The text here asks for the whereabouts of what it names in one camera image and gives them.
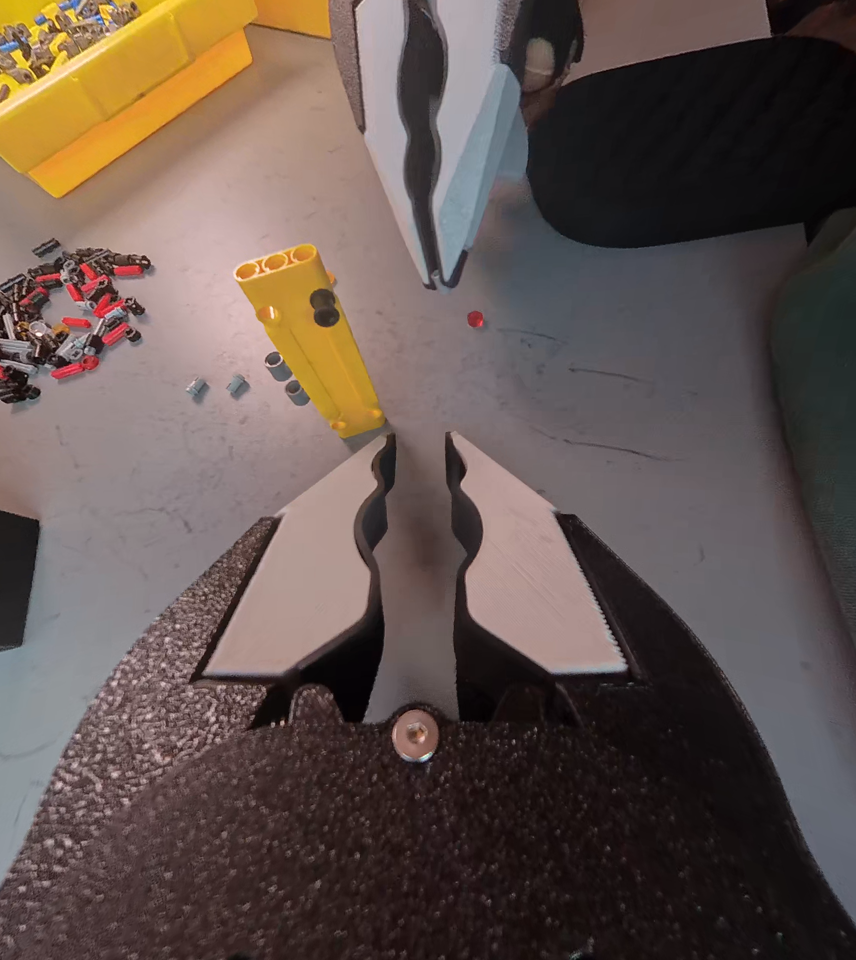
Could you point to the person's green sweatshirt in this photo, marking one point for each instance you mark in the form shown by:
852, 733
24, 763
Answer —
855, 450

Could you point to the black lego pin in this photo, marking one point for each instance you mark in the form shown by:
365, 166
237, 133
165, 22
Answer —
323, 307

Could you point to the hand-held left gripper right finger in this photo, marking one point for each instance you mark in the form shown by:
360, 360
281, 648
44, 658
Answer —
540, 592

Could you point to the heap of blue grey lego parts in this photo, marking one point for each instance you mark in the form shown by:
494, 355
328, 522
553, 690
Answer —
22, 52

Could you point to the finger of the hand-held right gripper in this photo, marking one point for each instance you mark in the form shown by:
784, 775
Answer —
379, 90
473, 112

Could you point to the black mesh cushion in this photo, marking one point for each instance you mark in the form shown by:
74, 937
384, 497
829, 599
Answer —
713, 142

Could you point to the pile of small lego connectors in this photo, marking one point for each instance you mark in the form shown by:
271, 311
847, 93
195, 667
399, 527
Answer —
45, 330

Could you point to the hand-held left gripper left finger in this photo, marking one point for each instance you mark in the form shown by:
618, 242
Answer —
293, 592

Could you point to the yellow bin with lego parts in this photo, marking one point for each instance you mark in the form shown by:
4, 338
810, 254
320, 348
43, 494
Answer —
135, 97

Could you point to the person's right hand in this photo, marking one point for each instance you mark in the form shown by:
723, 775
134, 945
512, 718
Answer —
548, 45

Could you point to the yellow lego panel piece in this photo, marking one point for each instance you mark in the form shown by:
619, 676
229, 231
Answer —
338, 360

